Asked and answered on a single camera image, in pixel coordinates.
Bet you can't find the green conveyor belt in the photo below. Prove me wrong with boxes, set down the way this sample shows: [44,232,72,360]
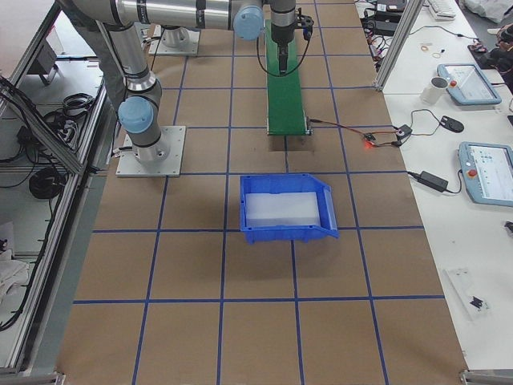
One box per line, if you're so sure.
[265,19,312,136]

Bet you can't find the red black power cable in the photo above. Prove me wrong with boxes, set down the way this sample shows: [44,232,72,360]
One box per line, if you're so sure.
[308,117,402,150]

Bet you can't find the aluminium frame post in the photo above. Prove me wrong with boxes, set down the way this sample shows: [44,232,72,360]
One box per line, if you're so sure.
[374,0,424,91]

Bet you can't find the teach pendant far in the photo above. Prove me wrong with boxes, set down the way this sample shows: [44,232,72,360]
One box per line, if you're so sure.
[437,63,502,106]

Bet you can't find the small controller board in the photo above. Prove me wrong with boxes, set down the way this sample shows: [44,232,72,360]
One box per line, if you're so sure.
[395,124,412,142]

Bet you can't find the black power adapter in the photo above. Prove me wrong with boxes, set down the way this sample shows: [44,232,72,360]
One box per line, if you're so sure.
[407,171,448,193]

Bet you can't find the aluminium frame rail left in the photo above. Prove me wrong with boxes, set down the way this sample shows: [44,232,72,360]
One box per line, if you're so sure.
[0,0,109,376]

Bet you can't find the black coiled cable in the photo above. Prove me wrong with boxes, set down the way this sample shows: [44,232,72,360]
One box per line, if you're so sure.
[28,166,61,201]

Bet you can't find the teach pendant near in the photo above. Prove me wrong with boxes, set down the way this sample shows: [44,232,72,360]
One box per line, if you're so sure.
[458,142,512,207]

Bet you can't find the white cup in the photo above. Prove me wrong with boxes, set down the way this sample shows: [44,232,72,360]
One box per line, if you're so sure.
[420,76,449,105]

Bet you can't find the clear plastic sheet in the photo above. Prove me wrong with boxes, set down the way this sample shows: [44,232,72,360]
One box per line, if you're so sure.
[442,268,491,322]

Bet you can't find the teach pendant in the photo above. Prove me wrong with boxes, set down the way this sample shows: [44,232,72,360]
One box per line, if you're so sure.
[437,63,502,106]
[458,142,512,207]

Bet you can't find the black mouse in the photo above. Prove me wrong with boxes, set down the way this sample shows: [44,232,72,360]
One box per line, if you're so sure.
[440,115,464,133]

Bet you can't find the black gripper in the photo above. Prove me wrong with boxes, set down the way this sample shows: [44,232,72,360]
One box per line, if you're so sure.
[271,10,313,75]

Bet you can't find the blue plastic bin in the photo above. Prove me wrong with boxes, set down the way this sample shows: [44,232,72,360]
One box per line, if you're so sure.
[240,173,339,244]

